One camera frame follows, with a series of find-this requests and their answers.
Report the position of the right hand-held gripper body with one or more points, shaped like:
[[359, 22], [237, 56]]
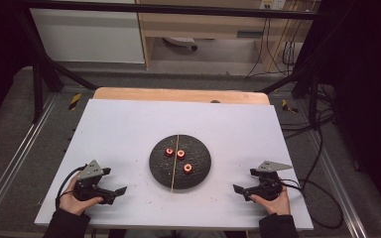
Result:
[[268, 188]]

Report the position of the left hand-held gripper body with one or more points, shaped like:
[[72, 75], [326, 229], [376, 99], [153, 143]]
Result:
[[89, 185]]

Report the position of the black round plate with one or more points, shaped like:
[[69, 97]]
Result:
[[195, 178]]

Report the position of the thin wooden skewer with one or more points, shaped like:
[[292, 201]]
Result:
[[175, 162]]

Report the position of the person's right hand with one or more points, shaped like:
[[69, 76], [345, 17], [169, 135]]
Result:
[[278, 206]]

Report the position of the person's left hand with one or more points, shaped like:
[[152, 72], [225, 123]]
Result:
[[71, 203]]

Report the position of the white board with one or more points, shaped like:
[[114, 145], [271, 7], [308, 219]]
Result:
[[122, 132]]

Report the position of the wooden table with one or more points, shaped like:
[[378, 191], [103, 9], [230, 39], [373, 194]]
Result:
[[165, 95]]

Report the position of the white cabinet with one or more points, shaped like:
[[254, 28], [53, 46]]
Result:
[[89, 36]]

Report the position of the white base with black castor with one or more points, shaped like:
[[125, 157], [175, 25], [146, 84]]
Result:
[[180, 41]]

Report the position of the wooden desk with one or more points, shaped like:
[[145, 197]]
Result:
[[195, 28]]

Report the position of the white power strip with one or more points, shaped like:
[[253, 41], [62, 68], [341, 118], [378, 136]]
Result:
[[273, 4]]

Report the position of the aluminium floor rail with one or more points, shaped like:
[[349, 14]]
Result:
[[337, 185], [20, 155]]

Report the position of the black metal frame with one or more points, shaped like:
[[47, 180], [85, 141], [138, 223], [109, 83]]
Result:
[[178, 9]]

